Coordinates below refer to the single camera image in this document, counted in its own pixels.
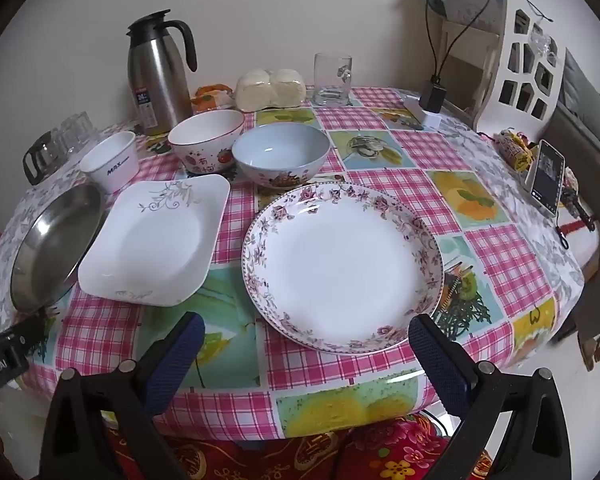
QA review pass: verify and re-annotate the smartphone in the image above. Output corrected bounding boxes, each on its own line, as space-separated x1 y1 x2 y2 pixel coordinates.
529 140 566 217

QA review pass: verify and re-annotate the bag of steamed buns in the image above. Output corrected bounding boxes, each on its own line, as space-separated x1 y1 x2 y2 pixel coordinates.
235 67 307 112

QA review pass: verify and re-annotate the glass pot with black handle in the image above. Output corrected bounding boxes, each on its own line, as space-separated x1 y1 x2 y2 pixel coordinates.
22 130 58 186

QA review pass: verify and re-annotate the black charger cable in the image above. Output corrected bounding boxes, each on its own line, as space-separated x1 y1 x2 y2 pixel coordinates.
425 0 506 81

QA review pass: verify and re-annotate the round floral rim plate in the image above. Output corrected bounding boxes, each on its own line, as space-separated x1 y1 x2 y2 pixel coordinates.
241 183 446 356

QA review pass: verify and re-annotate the clear glass mug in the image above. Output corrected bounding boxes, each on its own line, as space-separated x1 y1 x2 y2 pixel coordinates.
312 52 353 107

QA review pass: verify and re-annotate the small clear glass cup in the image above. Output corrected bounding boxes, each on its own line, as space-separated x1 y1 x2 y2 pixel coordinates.
72 111 99 150
52 120 80 157

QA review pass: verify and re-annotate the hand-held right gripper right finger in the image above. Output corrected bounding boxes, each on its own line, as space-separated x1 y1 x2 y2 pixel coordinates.
408 314 573 480

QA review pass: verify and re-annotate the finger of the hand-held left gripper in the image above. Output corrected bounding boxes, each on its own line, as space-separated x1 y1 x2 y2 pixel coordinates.
2 310 48 358

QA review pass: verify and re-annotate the small dark tool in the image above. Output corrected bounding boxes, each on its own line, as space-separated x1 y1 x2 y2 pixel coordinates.
559 187 597 248

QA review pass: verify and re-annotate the white paper cup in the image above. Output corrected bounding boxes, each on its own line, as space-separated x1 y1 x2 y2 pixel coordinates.
79 131 139 194

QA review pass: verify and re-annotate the white power strip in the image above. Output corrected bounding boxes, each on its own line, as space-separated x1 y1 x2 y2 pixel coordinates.
402 95 443 131

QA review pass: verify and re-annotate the stainless steel basin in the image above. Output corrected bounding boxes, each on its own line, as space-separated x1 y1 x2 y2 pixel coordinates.
10 183 110 313

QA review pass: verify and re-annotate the white cutout chair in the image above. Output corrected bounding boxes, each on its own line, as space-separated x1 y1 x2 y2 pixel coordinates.
472 0 567 133

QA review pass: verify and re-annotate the red floral cloth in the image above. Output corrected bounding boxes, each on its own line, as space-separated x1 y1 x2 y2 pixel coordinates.
102 402 496 480

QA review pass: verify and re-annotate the square white plate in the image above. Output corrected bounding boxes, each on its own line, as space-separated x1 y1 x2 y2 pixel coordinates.
77 175 231 307

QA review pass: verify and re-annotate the stainless steel thermos jug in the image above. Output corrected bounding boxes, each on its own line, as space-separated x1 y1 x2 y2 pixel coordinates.
126 9 198 137

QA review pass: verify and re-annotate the black charger adapter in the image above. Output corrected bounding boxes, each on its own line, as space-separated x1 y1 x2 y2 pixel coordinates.
420 76 448 113

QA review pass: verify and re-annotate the orange snack packet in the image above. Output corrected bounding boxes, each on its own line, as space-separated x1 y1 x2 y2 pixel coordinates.
190 85 236 113

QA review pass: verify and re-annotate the white strawberry print bowl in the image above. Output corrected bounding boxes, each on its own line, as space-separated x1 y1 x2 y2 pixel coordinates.
168 109 246 176

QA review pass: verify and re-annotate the light blue bowl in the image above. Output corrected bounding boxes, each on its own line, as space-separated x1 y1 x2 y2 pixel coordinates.
231 124 332 190

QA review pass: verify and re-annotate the yellow snack package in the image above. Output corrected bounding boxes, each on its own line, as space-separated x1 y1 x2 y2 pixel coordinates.
495 127 537 173

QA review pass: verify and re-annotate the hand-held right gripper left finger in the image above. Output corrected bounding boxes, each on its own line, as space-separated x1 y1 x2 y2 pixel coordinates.
39 311 206 480

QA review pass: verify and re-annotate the printed plastic bag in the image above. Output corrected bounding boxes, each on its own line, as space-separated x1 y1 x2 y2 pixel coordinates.
422 0 506 28

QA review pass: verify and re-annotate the cream wooden chair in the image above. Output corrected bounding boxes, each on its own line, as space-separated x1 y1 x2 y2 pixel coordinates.
440 17 501 111

